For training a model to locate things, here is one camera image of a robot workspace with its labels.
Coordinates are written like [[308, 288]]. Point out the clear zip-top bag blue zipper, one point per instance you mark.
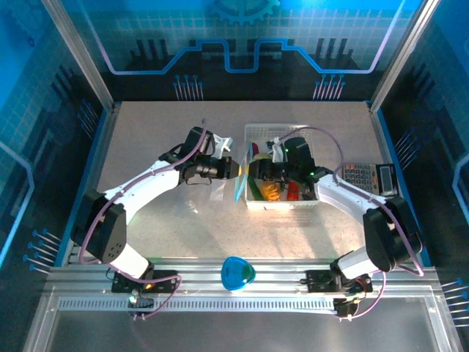
[[242, 183]]

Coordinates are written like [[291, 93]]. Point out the green cabbage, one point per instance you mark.
[[264, 157]]

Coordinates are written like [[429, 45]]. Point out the orange carrot piece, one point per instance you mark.
[[272, 190]]

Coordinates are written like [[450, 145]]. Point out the red chili pepper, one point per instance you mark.
[[293, 189]]

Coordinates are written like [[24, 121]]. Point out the dark eggplant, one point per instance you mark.
[[308, 197]]

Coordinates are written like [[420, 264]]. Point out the white plastic basket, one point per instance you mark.
[[267, 129]]

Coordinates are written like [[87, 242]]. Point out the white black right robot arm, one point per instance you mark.
[[351, 192]]

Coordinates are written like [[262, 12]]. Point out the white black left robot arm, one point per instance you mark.
[[146, 179]]

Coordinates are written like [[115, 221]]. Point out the black desk calculator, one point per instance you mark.
[[361, 176]]

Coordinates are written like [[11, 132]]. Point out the black left connector box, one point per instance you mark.
[[143, 303]]

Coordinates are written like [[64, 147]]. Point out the black connector box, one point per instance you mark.
[[344, 309], [143, 303]]

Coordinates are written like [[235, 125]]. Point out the black right connector box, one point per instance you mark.
[[344, 309]]

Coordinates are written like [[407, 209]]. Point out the grey metal base panel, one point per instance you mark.
[[234, 333]]

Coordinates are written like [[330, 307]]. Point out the aluminium table side rail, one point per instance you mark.
[[102, 143], [383, 139]]

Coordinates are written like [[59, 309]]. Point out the aluminium front rail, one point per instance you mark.
[[278, 278]]

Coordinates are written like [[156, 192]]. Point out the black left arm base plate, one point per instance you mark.
[[163, 275]]

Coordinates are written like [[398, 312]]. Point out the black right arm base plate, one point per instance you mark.
[[318, 280]]

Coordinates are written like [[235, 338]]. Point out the aluminium frame post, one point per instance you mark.
[[80, 55], [402, 55]]

